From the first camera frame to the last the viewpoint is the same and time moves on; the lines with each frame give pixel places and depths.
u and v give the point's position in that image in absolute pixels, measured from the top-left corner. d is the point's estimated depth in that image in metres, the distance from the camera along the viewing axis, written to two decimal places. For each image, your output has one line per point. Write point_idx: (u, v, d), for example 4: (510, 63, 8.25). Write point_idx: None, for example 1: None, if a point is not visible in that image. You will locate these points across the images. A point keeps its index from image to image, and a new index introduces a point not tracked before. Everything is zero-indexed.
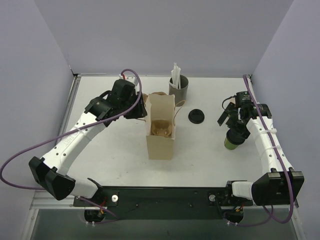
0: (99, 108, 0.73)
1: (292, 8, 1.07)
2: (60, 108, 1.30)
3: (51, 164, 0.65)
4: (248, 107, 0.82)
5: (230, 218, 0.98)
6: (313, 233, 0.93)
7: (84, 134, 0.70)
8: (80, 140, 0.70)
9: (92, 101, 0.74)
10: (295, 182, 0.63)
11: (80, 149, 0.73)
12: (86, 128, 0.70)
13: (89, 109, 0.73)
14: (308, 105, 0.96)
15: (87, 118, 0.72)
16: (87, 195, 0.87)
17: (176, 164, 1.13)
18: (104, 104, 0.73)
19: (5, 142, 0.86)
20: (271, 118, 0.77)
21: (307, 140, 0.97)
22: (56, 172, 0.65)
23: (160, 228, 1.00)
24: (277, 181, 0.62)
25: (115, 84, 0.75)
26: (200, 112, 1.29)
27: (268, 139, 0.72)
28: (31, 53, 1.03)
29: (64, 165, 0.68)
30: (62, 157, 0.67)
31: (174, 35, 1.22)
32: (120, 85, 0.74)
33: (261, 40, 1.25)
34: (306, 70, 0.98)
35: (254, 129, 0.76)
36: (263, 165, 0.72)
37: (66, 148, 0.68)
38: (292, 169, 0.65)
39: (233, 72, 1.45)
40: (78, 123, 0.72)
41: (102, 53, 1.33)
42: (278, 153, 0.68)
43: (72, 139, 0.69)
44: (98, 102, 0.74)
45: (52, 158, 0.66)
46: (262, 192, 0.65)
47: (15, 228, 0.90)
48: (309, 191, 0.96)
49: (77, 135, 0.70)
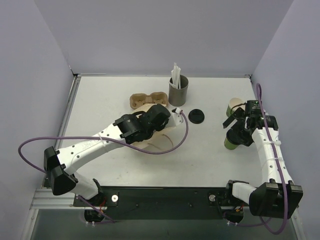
0: (128, 126, 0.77)
1: (293, 6, 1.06)
2: (60, 108, 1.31)
3: (62, 160, 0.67)
4: (254, 118, 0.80)
5: (230, 218, 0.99)
6: (313, 233, 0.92)
7: (103, 144, 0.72)
8: (98, 149, 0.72)
9: (124, 116, 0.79)
10: (293, 196, 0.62)
11: (94, 156, 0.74)
12: (107, 140, 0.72)
13: (118, 123, 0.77)
14: (308, 105, 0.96)
15: (113, 132, 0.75)
16: (86, 196, 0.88)
17: (176, 164, 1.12)
18: (133, 125, 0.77)
19: (5, 142, 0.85)
20: (277, 130, 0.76)
21: (308, 141, 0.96)
22: (64, 170, 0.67)
23: (160, 228, 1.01)
24: (274, 193, 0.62)
25: (151, 108, 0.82)
26: (200, 112, 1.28)
27: (271, 150, 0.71)
28: (30, 52, 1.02)
29: (73, 166, 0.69)
30: (74, 158, 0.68)
31: (173, 34, 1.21)
32: (155, 111, 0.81)
33: (261, 40, 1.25)
34: (307, 69, 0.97)
35: (258, 139, 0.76)
36: (263, 175, 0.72)
37: (82, 151, 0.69)
38: (291, 182, 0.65)
39: (233, 72, 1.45)
40: (103, 132, 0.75)
41: (102, 53, 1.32)
42: (279, 165, 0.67)
43: (91, 145, 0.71)
44: (129, 120, 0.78)
45: (66, 154, 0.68)
46: (258, 201, 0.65)
47: (14, 228, 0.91)
48: (309, 192, 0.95)
49: (98, 142, 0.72)
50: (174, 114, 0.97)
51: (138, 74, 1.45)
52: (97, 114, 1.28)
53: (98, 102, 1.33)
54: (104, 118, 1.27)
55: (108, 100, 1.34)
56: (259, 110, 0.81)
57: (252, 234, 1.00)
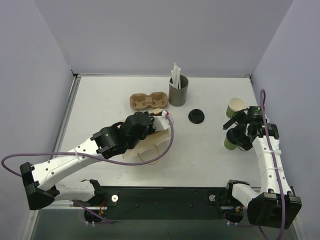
0: (105, 140, 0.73)
1: (294, 6, 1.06)
2: (60, 108, 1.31)
3: (37, 177, 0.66)
4: (256, 125, 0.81)
5: (230, 218, 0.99)
6: (313, 234, 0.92)
7: (79, 160, 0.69)
8: (73, 165, 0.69)
9: (102, 130, 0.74)
10: (292, 206, 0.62)
11: (71, 172, 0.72)
12: (83, 156, 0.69)
13: (96, 138, 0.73)
14: (309, 105, 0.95)
15: (90, 147, 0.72)
16: (83, 199, 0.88)
17: (176, 164, 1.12)
18: (111, 139, 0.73)
19: (5, 143, 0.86)
20: (278, 139, 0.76)
21: (308, 141, 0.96)
22: (38, 187, 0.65)
23: (160, 228, 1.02)
24: (273, 202, 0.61)
25: (127, 119, 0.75)
26: (200, 112, 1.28)
27: (271, 159, 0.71)
28: (30, 52, 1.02)
29: (48, 182, 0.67)
30: (48, 175, 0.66)
31: (173, 34, 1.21)
32: (131, 122, 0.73)
33: (261, 39, 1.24)
34: (307, 70, 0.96)
35: (259, 147, 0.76)
36: (262, 183, 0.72)
37: (56, 167, 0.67)
38: (290, 193, 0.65)
39: (233, 71, 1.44)
40: (79, 147, 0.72)
41: (101, 53, 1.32)
42: (278, 175, 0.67)
43: (67, 160, 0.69)
44: (106, 134, 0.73)
45: (40, 171, 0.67)
46: (256, 209, 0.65)
47: (14, 228, 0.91)
48: (309, 193, 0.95)
49: (73, 158, 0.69)
50: (160, 117, 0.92)
51: (138, 74, 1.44)
52: (97, 114, 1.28)
53: (98, 102, 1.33)
54: (104, 118, 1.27)
55: (108, 100, 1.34)
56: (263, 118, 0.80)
57: (252, 234, 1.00)
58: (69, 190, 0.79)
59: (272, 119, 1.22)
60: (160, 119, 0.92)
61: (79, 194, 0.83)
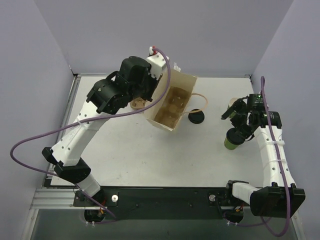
0: (101, 95, 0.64)
1: (294, 6, 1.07)
2: (60, 108, 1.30)
3: (58, 157, 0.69)
4: (258, 114, 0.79)
5: (230, 217, 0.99)
6: (313, 233, 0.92)
7: (86, 127, 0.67)
8: (82, 134, 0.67)
9: (94, 85, 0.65)
10: (296, 198, 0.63)
11: (87, 140, 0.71)
12: (87, 123, 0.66)
13: (91, 97, 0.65)
14: (308, 105, 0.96)
15: (89, 111, 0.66)
16: (90, 193, 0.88)
17: (176, 164, 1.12)
18: (107, 90, 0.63)
19: (5, 143, 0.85)
20: (281, 128, 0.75)
21: (308, 140, 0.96)
22: (63, 165, 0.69)
23: (160, 228, 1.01)
24: (276, 196, 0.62)
25: (122, 63, 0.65)
26: (200, 112, 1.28)
27: (274, 151, 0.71)
28: (30, 52, 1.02)
29: (71, 158, 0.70)
30: (66, 151, 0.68)
31: (174, 34, 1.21)
32: (128, 66, 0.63)
33: (261, 40, 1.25)
34: (306, 69, 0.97)
35: (261, 138, 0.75)
36: (264, 176, 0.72)
37: (69, 142, 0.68)
38: (293, 185, 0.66)
39: (233, 72, 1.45)
40: (80, 114, 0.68)
41: (102, 53, 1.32)
42: (282, 168, 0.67)
43: (75, 133, 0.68)
44: (100, 88, 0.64)
45: (59, 151, 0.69)
46: (260, 203, 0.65)
47: (15, 229, 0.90)
48: (309, 192, 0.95)
49: (79, 129, 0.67)
50: (153, 59, 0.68)
51: None
52: None
53: None
54: None
55: None
56: (263, 106, 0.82)
57: (252, 234, 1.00)
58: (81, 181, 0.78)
59: None
60: (156, 62, 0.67)
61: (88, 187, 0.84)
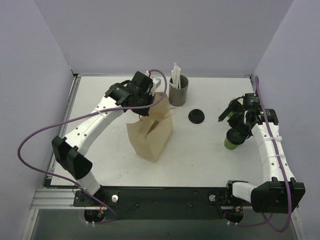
0: (119, 93, 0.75)
1: (294, 6, 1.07)
2: (60, 108, 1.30)
3: (73, 143, 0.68)
4: (254, 112, 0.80)
5: (230, 217, 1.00)
6: (313, 234, 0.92)
7: (104, 117, 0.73)
8: (100, 123, 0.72)
9: (111, 87, 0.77)
10: (296, 192, 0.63)
11: (99, 132, 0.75)
12: (106, 112, 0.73)
13: (109, 95, 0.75)
14: (308, 105, 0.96)
15: (108, 103, 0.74)
16: (91, 191, 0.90)
17: (176, 163, 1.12)
18: (124, 90, 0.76)
19: (5, 143, 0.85)
20: (277, 125, 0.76)
21: (308, 140, 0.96)
22: (77, 150, 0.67)
23: (160, 228, 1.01)
24: (277, 190, 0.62)
25: (135, 74, 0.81)
26: (200, 112, 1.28)
27: (272, 146, 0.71)
28: (30, 52, 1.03)
29: (84, 145, 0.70)
30: (83, 137, 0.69)
31: (174, 34, 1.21)
32: (141, 75, 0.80)
33: (261, 40, 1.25)
34: (306, 69, 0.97)
35: (259, 135, 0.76)
36: (264, 172, 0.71)
37: (86, 129, 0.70)
38: (293, 179, 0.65)
39: (233, 72, 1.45)
40: (98, 106, 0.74)
41: (102, 53, 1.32)
42: (281, 162, 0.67)
43: (93, 121, 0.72)
44: (118, 88, 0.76)
45: (73, 137, 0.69)
46: (261, 198, 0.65)
47: (14, 228, 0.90)
48: (309, 192, 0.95)
49: (98, 117, 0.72)
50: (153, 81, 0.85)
51: None
52: None
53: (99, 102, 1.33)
54: None
55: None
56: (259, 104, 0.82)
57: (252, 234, 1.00)
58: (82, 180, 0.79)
59: None
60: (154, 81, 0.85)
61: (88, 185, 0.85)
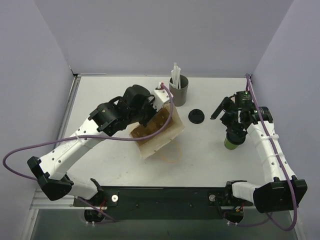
0: (104, 116, 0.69)
1: (293, 6, 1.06)
2: (60, 108, 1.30)
3: (45, 168, 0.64)
4: (248, 111, 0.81)
5: (230, 217, 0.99)
6: (313, 234, 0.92)
7: (82, 143, 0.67)
8: (77, 149, 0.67)
9: (98, 107, 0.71)
10: (299, 190, 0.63)
11: (78, 156, 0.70)
12: (85, 138, 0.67)
13: (94, 117, 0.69)
14: (308, 105, 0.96)
15: (90, 127, 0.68)
16: (86, 196, 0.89)
17: (176, 163, 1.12)
18: (111, 113, 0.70)
19: (5, 142, 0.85)
20: (272, 123, 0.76)
21: (308, 140, 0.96)
22: (49, 178, 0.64)
23: (160, 228, 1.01)
24: (279, 189, 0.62)
25: (127, 91, 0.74)
26: (200, 112, 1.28)
27: (270, 146, 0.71)
28: (30, 52, 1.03)
29: (59, 172, 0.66)
30: (56, 164, 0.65)
31: (173, 34, 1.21)
32: (132, 94, 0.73)
33: (260, 40, 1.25)
34: (306, 69, 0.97)
35: (255, 134, 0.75)
36: (265, 172, 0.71)
37: (62, 155, 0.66)
38: (294, 177, 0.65)
39: (233, 72, 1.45)
40: (79, 129, 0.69)
41: (102, 53, 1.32)
42: (280, 161, 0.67)
43: (70, 146, 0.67)
44: (104, 109, 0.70)
45: (46, 162, 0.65)
46: (263, 199, 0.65)
47: (15, 228, 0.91)
48: (309, 192, 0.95)
49: (76, 142, 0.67)
50: (155, 91, 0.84)
51: (138, 74, 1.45)
52: None
53: (99, 102, 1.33)
54: None
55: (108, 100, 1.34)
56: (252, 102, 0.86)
57: (252, 234, 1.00)
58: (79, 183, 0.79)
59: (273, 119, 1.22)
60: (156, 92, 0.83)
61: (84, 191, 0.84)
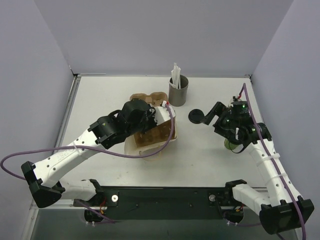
0: (104, 130, 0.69)
1: (293, 5, 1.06)
2: (60, 108, 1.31)
3: (39, 174, 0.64)
4: (246, 129, 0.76)
5: (230, 218, 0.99)
6: (313, 234, 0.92)
7: (79, 153, 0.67)
8: (74, 158, 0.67)
9: (99, 119, 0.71)
10: (306, 211, 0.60)
11: (73, 165, 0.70)
12: (82, 149, 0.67)
13: (93, 129, 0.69)
14: (308, 105, 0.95)
15: (88, 139, 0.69)
16: (84, 198, 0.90)
17: (176, 164, 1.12)
18: (109, 127, 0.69)
19: (5, 143, 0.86)
20: (271, 141, 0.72)
21: (307, 141, 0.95)
22: (41, 184, 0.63)
23: (160, 228, 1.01)
24: (287, 213, 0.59)
25: (125, 106, 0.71)
26: (200, 112, 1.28)
27: (272, 166, 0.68)
28: (30, 52, 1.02)
29: (52, 179, 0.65)
30: (51, 171, 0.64)
31: (173, 34, 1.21)
32: (129, 108, 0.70)
33: (261, 39, 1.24)
34: (307, 69, 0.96)
35: (256, 154, 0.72)
36: (270, 194, 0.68)
37: (57, 163, 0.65)
38: (301, 198, 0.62)
39: (233, 72, 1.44)
40: (78, 139, 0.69)
41: (102, 52, 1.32)
42: (285, 183, 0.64)
43: (67, 155, 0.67)
44: (104, 123, 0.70)
45: (41, 168, 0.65)
46: (270, 221, 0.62)
47: (15, 228, 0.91)
48: (309, 193, 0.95)
49: (73, 152, 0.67)
50: (160, 107, 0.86)
51: (138, 74, 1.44)
52: (98, 114, 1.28)
53: (99, 102, 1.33)
54: None
55: (108, 100, 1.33)
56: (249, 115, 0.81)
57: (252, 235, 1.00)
58: (73, 188, 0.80)
59: (273, 119, 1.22)
60: (161, 109, 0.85)
61: (81, 193, 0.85)
